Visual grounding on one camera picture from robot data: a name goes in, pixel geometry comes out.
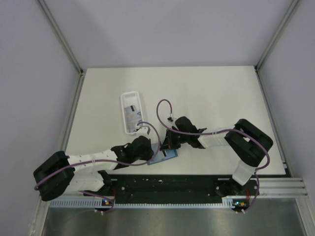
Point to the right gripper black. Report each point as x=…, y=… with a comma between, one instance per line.
x=169, y=143

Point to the silver VIP card bottom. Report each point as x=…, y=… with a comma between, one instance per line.
x=131, y=124

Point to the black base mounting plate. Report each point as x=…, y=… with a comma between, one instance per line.
x=212, y=186

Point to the white plastic basket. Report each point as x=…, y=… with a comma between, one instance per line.
x=128, y=99

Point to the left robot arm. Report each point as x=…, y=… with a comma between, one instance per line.
x=70, y=174

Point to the aluminium corner post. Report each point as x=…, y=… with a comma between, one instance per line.
x=278, y=33
x=59, y=35

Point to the grey slotted cable duct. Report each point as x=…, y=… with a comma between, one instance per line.
x=93, y=202

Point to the aluminium frame rail front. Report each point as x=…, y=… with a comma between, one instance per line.
x=282, y=188

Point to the blue leather card holder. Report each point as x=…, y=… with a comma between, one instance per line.
x=158, y=158

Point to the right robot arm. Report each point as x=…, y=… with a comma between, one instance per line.
x=249, y=143

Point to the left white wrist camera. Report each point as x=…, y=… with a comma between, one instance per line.
x=142, y=130

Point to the right aluminium corner post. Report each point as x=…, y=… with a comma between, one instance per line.
x=278, y=33

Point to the silver vip card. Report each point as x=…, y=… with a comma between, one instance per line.
x=168, y=154
x=131, y=124
x=132, y=112

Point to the left aluminium corner post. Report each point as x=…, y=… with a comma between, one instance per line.
x=59, y=35

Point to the silver VIP card top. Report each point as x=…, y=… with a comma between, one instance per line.
x=168, y=154

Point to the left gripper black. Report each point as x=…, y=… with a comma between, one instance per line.
x=149, y=153

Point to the silver VIP card middle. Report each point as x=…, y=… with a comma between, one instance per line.
x=132, y=112

